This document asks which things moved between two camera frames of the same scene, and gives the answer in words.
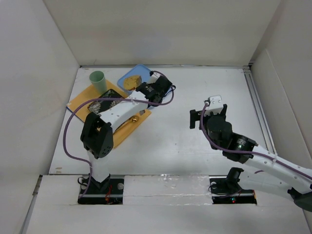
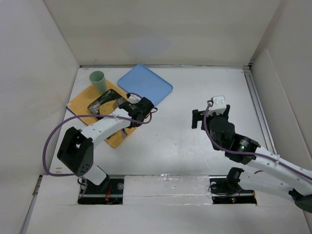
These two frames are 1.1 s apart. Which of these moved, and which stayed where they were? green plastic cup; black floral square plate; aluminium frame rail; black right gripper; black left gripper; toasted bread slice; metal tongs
Moved: metal tongs; toasted bread slice; black left gripper
Stayed: black right gripper; black floral square plate; green plastic cup; aluminium frame rail
